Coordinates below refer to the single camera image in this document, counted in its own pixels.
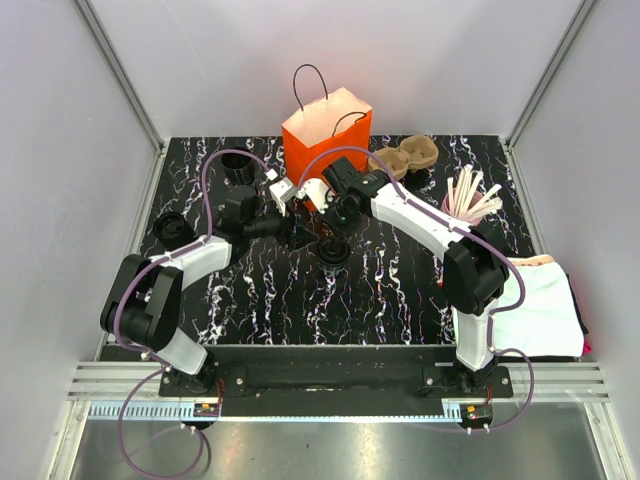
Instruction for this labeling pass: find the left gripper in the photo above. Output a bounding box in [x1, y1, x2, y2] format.
[245, 199, 319, 253]

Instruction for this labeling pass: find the single black lid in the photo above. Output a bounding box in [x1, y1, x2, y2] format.
[317, 237, 350, 265]

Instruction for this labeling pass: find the stack of black cups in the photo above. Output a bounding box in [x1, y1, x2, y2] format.
[220, 146, 255, 186]

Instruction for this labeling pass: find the orange paper bag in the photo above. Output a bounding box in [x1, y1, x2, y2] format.
[281, 87, 373, 185]

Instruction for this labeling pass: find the single black cup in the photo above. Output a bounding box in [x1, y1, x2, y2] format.
[318, 258, 348, 275]

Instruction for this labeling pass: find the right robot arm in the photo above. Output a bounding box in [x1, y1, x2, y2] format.
[322, 157, 509, 397]

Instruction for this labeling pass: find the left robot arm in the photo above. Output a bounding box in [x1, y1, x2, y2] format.
[100, 187, 318, 396]

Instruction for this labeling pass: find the stack of pulp carriers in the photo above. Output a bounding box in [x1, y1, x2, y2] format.
[375, 135, 439, 180]

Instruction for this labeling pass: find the red white sachet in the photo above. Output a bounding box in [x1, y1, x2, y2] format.
[437, 269, 450, 290]

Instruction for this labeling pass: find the stack of black lids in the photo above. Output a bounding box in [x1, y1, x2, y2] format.
[152, 211, 197, 251]

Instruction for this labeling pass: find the pink straw holder cup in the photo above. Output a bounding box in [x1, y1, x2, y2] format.
[440, 191, 484, 225]

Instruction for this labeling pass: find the white folded cloth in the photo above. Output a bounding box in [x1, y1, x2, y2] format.
[442, 253, 594, 359]

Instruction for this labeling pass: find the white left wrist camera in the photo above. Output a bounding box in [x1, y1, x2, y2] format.
[266, 169, 297, 217]

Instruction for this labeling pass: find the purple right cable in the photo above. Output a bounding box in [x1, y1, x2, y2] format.
[295, 147, 536, 434]

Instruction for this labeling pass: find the purple cable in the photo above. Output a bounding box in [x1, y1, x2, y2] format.
[117, 148, 279, 476]
[295, 147, 536, 434]

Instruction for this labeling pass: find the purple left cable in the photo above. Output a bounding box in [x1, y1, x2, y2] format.
[117, 148, 279, 476]

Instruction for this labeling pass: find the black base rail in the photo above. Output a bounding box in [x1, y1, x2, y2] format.
[159, 345, 514, 422]

